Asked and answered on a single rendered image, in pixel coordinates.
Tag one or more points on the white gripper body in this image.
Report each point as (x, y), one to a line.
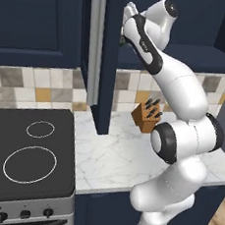
(130, 9)

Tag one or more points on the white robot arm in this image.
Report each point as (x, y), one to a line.
(184, 103)

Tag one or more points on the navy open cabinet door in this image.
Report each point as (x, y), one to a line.
(109, 61)

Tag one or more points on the navy upper cabinet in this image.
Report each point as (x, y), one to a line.
(203, 59)

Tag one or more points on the navy closed cabinet door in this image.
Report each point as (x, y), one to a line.
(33, 16)

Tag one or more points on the navy base cabinet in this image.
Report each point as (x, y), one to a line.
(106, 216)

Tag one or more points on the brown wooden knife block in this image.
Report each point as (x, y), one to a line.
(143, 119)

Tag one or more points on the black hob stove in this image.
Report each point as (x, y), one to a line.
(27, 151)

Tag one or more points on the black stove knob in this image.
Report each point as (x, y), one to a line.
(25, 214)
(48, 212)
(1, 217)

